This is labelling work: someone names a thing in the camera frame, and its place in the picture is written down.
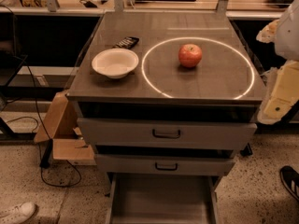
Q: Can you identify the white sneaker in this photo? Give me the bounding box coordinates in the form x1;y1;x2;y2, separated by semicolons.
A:
0;202;36;224

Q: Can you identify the grey drawer cabinet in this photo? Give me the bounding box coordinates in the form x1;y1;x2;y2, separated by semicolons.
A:
66;10;268;224

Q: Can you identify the grey top drawer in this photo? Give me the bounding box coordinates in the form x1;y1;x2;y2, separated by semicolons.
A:
78;118;257;150

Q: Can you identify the black striped sneaker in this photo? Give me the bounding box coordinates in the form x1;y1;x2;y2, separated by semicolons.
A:
279;166;299;202

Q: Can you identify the grey middle drawer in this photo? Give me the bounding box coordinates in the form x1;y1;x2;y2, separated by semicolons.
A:
94;146;235;176

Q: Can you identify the cardboard box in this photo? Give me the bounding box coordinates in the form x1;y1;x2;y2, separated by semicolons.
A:
34;91;95;168

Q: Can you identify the grey bottom drawer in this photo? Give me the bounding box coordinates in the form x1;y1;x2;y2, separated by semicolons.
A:
105;174;220;224

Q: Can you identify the white bowl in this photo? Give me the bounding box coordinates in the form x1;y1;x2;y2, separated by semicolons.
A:
92;49;139;79

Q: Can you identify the black snack bar wrapper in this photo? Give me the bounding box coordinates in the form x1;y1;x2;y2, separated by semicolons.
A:
113;36;139;49

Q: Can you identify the black floor cable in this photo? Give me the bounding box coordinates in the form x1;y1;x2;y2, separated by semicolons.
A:
0;3;83;189

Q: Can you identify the grey drawer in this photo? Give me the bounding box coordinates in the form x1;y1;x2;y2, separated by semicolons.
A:
78;118;257;150
105;174;220;224
94;146;235;176

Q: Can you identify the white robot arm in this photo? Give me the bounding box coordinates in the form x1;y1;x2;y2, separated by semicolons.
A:
256;0;299;125

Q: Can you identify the red apple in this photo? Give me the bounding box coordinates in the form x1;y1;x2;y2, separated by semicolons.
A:
178;44;203;68

